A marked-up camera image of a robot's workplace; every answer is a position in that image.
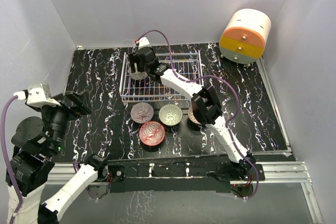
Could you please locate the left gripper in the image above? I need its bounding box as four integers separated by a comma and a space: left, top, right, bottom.
36, 88, 91, 153

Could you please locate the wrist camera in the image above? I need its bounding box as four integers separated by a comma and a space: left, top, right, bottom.
135, 37, 151, 50
13, 83, 60, 108

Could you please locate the brown spoke patterned bowl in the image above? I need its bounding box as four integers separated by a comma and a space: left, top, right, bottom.
128, 63, 148, 80

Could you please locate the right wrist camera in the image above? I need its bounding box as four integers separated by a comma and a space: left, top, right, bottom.
135, 37, 151, 50

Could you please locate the aluminium frame rail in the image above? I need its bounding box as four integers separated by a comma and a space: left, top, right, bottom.
56, 51, 321, 223

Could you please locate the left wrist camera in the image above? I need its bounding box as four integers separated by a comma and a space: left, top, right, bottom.
13, 83, 60, 108

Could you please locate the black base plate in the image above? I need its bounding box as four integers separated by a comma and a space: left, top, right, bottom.
109, 154, 265, 196

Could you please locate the round drawer cabinet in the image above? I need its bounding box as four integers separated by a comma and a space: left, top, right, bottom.
219, 8, 271, 65

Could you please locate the red patterned bowl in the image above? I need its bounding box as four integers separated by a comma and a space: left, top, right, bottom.
139, 121, 165, 147

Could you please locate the purple striped bowl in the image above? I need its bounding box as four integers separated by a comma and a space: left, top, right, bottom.
130, 102, 154, 124

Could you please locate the white wire dish rack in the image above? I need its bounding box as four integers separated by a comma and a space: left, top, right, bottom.
119, 51, 204, 103

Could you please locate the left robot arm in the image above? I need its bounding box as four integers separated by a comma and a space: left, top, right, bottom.
1, 87, 109, 223

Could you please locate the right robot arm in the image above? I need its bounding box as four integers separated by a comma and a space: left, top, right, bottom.
128, 47, 259, 180

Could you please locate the brown scale patterned bowl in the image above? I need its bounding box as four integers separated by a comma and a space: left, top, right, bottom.
188, 106, 201, 125

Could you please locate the green patterned bowl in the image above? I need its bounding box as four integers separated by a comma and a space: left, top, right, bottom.
159, 104, 183, 126

